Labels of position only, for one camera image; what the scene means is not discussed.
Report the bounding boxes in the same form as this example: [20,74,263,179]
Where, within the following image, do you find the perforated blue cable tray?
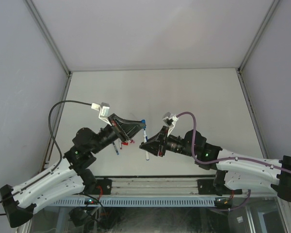
[50,196,216,207]

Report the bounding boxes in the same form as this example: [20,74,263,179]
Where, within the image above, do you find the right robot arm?
[139,126,291,202]

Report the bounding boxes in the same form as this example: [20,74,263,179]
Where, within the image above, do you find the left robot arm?
[0,114,146,228]

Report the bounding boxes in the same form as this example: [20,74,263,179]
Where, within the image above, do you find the aluminium rail frame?
[26,176,289,196]

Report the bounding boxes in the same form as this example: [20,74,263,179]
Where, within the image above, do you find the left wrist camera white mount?
[91,102,111,126]

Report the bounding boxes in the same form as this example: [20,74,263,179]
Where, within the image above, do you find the black cable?
[0,100,93,216]

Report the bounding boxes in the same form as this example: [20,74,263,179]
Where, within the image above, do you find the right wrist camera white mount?
[162,112,178,135]

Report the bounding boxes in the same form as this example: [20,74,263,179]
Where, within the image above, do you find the white pen blue print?
[112,142,119,155]

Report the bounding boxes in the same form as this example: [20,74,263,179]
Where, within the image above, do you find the white marker blue end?
[142,128,150,161]

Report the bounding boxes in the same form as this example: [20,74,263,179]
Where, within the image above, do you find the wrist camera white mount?
[162,112,178,135]
[91,102,111,126]

